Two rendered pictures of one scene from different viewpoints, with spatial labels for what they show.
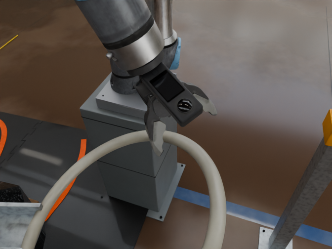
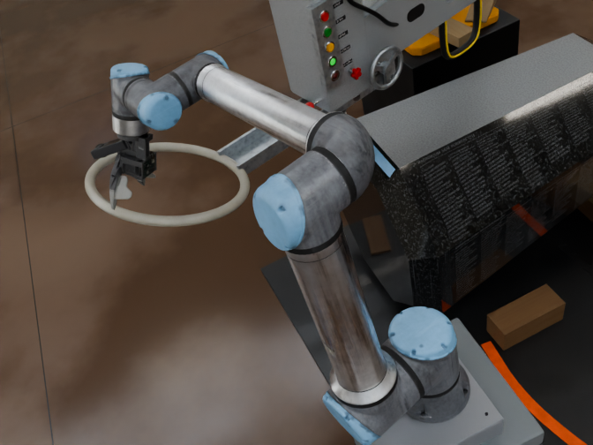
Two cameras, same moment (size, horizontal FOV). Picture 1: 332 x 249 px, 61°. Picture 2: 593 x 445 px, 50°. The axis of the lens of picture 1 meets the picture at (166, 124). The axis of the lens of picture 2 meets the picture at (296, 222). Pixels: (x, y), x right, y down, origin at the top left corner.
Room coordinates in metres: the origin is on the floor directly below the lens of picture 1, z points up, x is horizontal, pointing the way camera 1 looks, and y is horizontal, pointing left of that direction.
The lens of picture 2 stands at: (1.76, -0.43, 2.45)
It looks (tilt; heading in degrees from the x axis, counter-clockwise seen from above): 45 degrees down; 147
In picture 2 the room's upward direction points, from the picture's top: 16 degrees counter-clockwise
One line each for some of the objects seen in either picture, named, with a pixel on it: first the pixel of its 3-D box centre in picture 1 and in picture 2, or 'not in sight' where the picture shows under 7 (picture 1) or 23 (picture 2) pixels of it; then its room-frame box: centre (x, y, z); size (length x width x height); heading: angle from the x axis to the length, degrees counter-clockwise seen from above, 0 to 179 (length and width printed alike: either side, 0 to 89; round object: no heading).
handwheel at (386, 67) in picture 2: not in sight; (379, 64); (0.48, 0.89, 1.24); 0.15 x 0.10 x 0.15; 85
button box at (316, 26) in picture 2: not in sight; (326, 45); (0.45, 0.70, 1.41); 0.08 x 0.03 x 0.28; 85
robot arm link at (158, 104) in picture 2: not in sight; (156, 102); (0.54, 0.08, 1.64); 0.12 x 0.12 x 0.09; 84
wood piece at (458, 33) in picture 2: not in sight; (452, 31); (0.14, 1.73, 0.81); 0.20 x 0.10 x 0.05; 169
